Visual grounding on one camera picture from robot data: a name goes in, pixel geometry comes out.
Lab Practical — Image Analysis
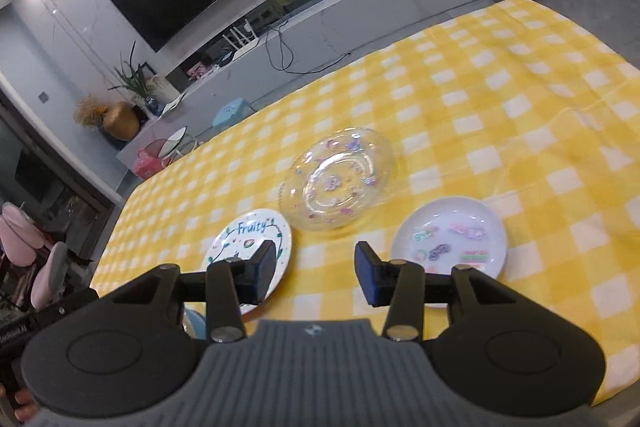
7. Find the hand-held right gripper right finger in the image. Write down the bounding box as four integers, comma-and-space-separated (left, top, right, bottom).
354, 241, 521, 343

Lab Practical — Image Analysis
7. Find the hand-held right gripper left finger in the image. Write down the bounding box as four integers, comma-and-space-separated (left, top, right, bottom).
107, 241, 278, 344

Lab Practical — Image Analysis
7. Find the fruit print white plate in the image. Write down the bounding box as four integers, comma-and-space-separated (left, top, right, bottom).
201, 209, 293, 315

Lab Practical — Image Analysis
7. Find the clear glass plate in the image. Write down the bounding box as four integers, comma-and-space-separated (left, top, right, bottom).
277, 127, 398, 233

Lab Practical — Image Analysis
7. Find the small white sticker plate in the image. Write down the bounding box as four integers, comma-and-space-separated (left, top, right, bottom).
390, 195, 507, 308

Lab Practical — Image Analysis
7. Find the person's left hand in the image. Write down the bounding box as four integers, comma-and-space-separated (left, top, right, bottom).
0, 382, 33, 427

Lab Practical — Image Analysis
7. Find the pink chair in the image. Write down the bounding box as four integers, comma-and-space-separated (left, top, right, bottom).
0, 202, 71, 312

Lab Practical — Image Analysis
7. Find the pink basket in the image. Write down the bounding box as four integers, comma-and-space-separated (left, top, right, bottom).
132, 146, 171, 180

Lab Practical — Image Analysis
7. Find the light blue stool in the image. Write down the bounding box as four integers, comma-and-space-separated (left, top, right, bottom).
212, 98, 256, 130

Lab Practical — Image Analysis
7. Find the yellow checkered tablecloth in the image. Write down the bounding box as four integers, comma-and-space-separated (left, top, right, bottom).
90, 0, 640, 408

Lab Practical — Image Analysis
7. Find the gold vase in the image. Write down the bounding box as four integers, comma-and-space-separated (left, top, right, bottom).
102, 102, 141, 141

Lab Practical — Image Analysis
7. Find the white router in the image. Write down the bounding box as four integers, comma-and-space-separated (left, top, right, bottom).
222, 19, 258, 58

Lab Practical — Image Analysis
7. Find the green leafy plant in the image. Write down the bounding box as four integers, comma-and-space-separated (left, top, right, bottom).
107, 39, 151, 100

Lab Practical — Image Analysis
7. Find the dried flower bunch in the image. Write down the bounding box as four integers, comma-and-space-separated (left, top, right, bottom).
74, 94, 108, 128

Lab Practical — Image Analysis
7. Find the black cable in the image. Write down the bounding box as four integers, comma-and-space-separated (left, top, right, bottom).
265, 19, 351, 75

